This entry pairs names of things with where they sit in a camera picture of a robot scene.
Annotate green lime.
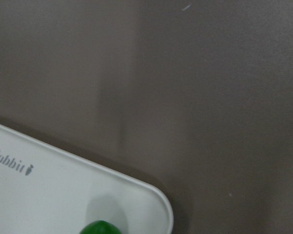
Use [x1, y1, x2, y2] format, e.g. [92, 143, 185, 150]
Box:
[80, 220, 121, 234]

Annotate white rabbit tray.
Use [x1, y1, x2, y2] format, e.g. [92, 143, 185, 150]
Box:
[0, 125, 174, 234]

